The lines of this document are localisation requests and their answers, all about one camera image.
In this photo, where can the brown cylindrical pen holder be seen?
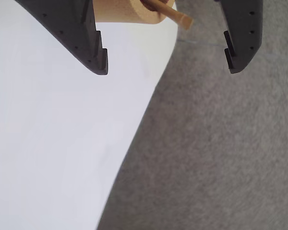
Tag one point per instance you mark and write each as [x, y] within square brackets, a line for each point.
[124, 12]

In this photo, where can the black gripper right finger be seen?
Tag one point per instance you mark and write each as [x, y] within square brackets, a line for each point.
[244, 36]

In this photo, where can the tan wooden pen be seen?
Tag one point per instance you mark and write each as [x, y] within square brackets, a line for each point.
[175, 15]

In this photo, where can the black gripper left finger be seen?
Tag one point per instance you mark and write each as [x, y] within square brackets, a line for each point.
[72, 31]

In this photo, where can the grey felt partition panel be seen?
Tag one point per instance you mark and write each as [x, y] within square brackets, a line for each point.
[206, 143]
[206, 21]

